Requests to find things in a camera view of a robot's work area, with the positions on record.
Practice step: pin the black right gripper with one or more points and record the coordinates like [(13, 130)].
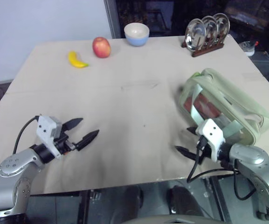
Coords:
[(207, 152)]

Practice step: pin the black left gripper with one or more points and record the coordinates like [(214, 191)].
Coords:
[(63, 144)]

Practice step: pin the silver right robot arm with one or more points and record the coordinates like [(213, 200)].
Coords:
[(253, 161)]

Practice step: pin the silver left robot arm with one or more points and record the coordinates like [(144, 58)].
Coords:
[(10, 168)]

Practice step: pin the red object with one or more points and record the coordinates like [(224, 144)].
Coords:
[(203, 106)]

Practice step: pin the pale green lunch bag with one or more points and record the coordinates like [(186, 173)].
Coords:
[(236, 98)]

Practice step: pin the beige table cover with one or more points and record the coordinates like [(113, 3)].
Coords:
[(125, 112)]

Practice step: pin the yellow banana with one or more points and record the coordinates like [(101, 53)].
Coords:
[(74, 61)]

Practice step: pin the red apple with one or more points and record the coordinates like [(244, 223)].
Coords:
[(101, 47)]

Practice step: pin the brown wooden plate rack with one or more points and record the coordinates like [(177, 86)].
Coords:
[(206, 50)]

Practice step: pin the shiny metal plate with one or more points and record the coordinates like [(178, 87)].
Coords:
[(223, 25), (195, 35), (211, 28)]

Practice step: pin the blue and white bowl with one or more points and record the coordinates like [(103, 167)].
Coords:
[(136, 37)]

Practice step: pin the white container with red cap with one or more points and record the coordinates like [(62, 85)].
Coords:
[(248, 47)]

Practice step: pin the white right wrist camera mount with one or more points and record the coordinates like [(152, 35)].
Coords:
[(212, 133)]

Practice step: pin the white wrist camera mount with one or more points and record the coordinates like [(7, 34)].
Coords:
[(212, 133), (46, 130)]

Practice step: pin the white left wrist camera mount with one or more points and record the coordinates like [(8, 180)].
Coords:
[(46, 130)]

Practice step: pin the grey metal table frame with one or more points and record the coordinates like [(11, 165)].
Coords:
[(218, 200)]

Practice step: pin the grey metal window frame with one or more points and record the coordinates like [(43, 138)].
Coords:
[(112, 18)]

